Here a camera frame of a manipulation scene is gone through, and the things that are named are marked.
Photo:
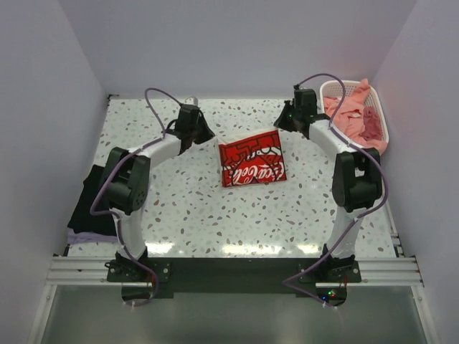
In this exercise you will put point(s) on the dark pink t shirt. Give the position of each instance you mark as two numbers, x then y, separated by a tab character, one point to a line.
372	125

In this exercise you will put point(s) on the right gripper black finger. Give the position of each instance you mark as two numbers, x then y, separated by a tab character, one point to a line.
297	128
285	119

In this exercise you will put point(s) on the black folded t shirt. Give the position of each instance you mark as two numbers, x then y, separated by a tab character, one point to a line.
82	220

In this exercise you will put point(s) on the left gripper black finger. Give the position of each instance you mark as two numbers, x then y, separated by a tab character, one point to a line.
198	139
205	133

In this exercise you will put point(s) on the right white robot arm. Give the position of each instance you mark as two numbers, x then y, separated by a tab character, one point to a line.
357	181

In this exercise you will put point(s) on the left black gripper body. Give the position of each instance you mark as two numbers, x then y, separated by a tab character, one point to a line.
200	130

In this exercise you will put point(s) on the white plastic laundry basket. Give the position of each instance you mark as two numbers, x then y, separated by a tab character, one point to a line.
376	107

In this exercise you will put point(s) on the lavender folded t shirt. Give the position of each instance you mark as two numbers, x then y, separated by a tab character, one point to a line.
88	237

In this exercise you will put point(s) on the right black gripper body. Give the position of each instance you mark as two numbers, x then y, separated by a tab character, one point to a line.
287	117

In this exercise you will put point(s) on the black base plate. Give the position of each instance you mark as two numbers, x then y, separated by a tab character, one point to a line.
164	278

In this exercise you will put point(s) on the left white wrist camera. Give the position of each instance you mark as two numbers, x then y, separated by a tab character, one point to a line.
192	100

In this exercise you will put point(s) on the salmon pink t shirt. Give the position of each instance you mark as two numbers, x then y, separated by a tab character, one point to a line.
351	114

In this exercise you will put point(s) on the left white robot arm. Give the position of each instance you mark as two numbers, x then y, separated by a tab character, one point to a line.
125	182

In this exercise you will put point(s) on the white t shirt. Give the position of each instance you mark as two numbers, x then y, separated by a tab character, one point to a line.
251	158

